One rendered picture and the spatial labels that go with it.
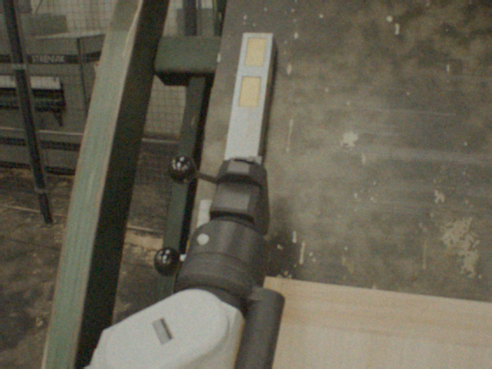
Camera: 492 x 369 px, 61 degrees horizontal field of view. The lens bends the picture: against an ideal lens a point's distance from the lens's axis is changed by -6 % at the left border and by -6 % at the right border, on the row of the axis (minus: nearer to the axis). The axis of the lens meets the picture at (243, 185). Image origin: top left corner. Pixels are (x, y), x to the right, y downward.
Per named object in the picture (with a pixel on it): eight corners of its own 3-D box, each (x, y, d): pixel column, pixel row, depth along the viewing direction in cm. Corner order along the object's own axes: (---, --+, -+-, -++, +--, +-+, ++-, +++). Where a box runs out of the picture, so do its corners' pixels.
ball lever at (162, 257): (218, 280, 65) (145, 272, 55) (221, 255, 66) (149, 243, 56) (236, 283, 62) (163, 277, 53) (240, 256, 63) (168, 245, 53)
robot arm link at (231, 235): (198, 152, 51) (163, 234, 43) (282, 159, 48) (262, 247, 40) (213, 222, 59) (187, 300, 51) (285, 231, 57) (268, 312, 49)
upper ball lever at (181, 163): (228, 200, 67) (159, 180, 57) (232, 176, 68) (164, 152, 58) (248, 200, 65) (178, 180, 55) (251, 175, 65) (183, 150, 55)
